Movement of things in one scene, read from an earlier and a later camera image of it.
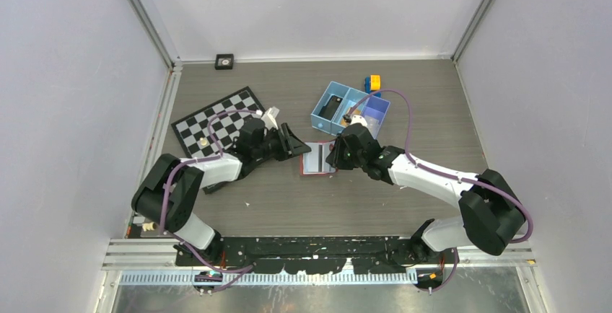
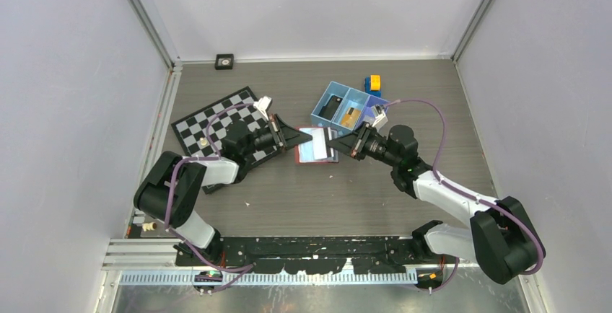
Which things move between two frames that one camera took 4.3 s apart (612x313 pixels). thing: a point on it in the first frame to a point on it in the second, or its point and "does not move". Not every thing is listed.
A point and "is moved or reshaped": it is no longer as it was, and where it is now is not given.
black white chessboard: (193, 131) does not move
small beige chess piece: (148, 226) does not move
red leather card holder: (314, 162) is moved or reshaped
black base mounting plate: (309, 254) does not move
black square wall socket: (224, 61) does not move
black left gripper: (291, 145) to (286, 137)
